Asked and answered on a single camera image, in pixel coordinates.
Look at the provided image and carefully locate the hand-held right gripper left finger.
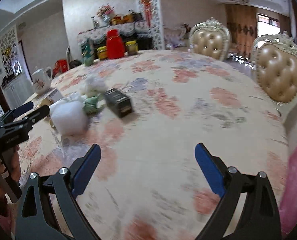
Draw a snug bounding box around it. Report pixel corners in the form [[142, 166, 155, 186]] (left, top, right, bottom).
[[15, 144, 102, 240]]

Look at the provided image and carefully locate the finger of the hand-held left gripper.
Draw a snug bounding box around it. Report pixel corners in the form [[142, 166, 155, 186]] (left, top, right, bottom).
[[11, 104, 51, 130], [0, 101, 34, 130]]

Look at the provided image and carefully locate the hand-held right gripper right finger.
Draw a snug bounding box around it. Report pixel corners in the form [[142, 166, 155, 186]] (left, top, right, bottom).
[[194, 142, 282, 240]]

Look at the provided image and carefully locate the white tissue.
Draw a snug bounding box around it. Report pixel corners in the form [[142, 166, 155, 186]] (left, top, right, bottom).
[[64, 92, 83, 104]]

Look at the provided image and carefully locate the white items back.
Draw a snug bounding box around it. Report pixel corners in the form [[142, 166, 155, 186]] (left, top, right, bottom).
[[85, 76, 108, 97]]

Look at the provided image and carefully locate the pink plastic bag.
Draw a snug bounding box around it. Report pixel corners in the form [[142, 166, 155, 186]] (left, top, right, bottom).
[[278, 145, 297, 233]]

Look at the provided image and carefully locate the person's left hand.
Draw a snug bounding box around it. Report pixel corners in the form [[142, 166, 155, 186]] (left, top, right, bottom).
[[7, 146, 22, 183]]

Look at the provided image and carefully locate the white low cabinet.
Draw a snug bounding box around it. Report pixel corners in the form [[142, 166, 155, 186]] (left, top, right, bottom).
[[2, 74, 35, 108]]

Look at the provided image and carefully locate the white foam sheet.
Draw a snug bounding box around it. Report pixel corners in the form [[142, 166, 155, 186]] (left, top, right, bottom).
[[50, 100, 89, 135]]

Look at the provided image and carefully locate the white floral teapot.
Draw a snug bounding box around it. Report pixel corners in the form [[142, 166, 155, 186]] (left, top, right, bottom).
[[31, 66, 53, 95]]

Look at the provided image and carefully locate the red bag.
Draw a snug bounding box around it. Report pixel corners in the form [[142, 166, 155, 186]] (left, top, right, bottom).
[[53, 59, 68, 78]]

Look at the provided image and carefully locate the green wrapper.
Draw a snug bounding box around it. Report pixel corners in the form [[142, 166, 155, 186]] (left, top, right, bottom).
[[84, 94, 105, 114]]

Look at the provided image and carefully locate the black bag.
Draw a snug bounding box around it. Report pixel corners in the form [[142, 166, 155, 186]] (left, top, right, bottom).
[[69, 59, 82, 70]]

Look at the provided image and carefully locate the short white lattice screen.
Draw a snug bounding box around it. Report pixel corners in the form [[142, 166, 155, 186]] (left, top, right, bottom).
[[0, 25, 20, 80]]

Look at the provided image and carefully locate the green patterned bottle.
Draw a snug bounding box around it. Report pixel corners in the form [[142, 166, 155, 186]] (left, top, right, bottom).
[[81, 40, 95, 67]]

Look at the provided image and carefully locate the small black box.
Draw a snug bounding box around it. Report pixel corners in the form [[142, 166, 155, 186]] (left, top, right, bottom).
[[105, 88, 133, 118]]

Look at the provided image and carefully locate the yellow label glass jar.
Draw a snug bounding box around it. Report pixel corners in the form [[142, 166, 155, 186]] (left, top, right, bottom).
[[97, 46, 108, 60]]

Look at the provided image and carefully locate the floral lace piano cover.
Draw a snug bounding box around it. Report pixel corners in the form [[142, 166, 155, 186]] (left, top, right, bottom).
[[78, 22, 151, 42]]

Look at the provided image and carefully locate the red thermos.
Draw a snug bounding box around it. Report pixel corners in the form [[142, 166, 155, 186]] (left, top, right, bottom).
[[106, 29, 126, 60]]

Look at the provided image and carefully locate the dark content glass jar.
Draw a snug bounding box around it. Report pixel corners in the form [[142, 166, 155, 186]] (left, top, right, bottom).
[[126, 41, 138, 56]]

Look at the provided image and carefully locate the vase with pink flowers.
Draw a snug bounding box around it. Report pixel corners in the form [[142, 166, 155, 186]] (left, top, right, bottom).
[[97, 4, 115, 27]]

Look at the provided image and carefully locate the beige tufted dining chair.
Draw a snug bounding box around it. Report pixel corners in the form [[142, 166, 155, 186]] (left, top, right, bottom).
[[251, 31, 297, 107], [188, 17, 232, 62]]

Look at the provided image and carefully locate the black handbag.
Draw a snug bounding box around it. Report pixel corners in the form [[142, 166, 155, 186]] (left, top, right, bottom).
[[130, 10, 144, 22]]

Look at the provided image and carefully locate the white ornate sofa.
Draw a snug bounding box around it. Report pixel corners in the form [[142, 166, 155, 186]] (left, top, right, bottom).
[[163, 24, 191, 48]]

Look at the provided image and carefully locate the brown patterned curtain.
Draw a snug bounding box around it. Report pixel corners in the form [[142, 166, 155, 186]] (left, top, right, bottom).
[[225, 4, 259, 55]]

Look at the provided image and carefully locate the tall white lattice screen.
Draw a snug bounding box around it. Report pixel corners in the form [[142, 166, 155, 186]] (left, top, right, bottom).
[[136, 0, 164, 50]]

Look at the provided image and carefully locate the window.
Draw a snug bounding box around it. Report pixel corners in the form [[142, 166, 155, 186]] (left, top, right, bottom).
[[257, 14, 280, 34]]

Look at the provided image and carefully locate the red knot wall hanging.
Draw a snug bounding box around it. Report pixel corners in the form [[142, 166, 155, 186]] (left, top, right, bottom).
[[139, 0, 152, 28]]

